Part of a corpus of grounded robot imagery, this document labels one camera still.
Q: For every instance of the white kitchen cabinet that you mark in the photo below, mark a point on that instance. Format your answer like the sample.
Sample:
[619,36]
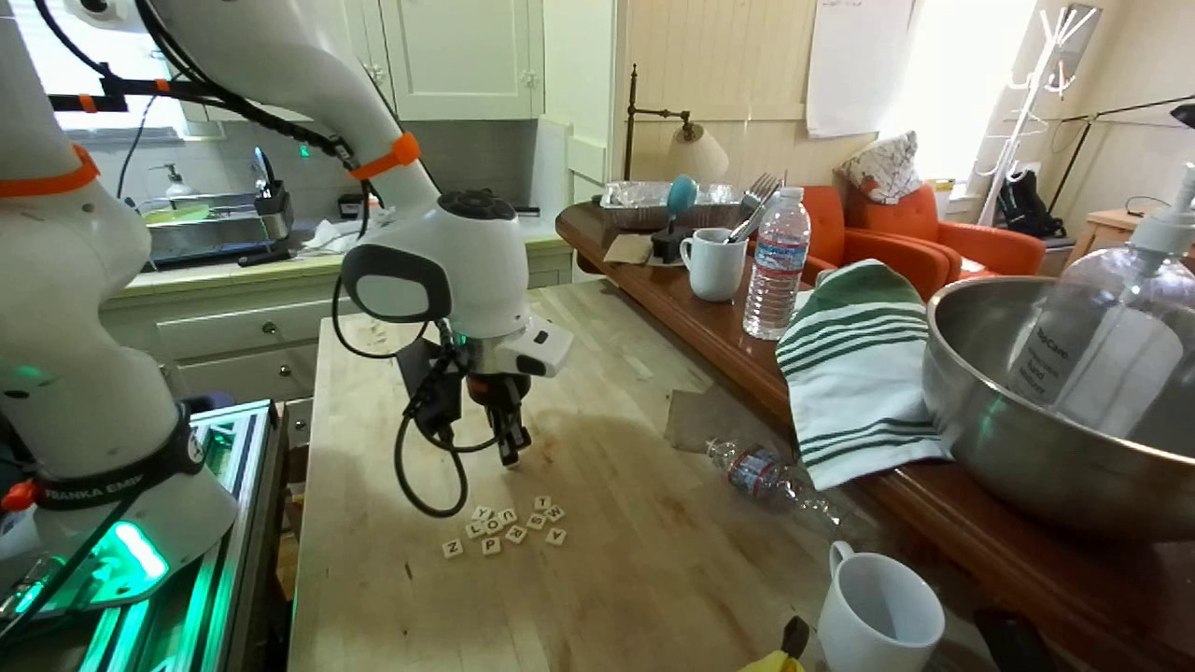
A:
[444,56]

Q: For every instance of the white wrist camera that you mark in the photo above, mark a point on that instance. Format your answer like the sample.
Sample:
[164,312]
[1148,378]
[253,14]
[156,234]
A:
[538,348]

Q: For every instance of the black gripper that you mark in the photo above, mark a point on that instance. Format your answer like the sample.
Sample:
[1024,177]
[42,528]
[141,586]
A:
[502,396]

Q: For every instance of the clear soap pump bottle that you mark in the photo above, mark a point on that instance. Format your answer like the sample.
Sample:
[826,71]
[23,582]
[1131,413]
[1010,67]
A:
[1103,337]

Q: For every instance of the brown wooden counter shelf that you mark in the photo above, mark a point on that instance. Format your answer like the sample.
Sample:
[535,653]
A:
[1123,605]

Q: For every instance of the green striped dish towel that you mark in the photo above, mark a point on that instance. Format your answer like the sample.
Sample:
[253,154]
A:
[854,366]

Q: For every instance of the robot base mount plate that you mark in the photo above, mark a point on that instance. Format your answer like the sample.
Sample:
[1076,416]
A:
[134,605]

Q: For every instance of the orange armchair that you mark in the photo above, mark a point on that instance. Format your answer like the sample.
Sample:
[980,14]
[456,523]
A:
[847,226]

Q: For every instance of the white mug in foreground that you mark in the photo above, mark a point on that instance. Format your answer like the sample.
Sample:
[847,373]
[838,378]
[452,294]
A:
[877,613]

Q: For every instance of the clear plastic water bottle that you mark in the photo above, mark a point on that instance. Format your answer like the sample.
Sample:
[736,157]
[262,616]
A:
[777,259]

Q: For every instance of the brass desk lamp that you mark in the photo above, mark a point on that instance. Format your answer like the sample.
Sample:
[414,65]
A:
[693,152]

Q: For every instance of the crumpled plastic wrapper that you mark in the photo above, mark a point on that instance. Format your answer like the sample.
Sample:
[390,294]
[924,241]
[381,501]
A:
[762,477]

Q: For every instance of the foil baking tray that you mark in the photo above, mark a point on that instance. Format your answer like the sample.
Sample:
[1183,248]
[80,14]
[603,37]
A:
[654,192]

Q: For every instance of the letter tile Z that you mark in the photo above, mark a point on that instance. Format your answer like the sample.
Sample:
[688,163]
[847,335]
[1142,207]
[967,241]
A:
[452,545]

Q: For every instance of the yellow banana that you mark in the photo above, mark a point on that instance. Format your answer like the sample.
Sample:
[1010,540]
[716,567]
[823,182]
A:
[785,653]

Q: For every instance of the white coat rack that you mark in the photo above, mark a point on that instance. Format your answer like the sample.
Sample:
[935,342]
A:
[1041,76]

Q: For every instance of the white wall paper sheet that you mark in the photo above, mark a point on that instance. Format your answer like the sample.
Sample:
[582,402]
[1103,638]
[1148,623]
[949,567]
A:
[858,61]

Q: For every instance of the patterned cushion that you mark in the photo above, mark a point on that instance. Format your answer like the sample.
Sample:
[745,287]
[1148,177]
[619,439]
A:
[886,170]

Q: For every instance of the white mug on counter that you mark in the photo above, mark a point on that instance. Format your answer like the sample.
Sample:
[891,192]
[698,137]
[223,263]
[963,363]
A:
[716,263]

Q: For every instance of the large steel mixing bowl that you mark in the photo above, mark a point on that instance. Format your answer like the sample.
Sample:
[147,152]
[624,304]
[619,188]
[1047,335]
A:
[1041,459]

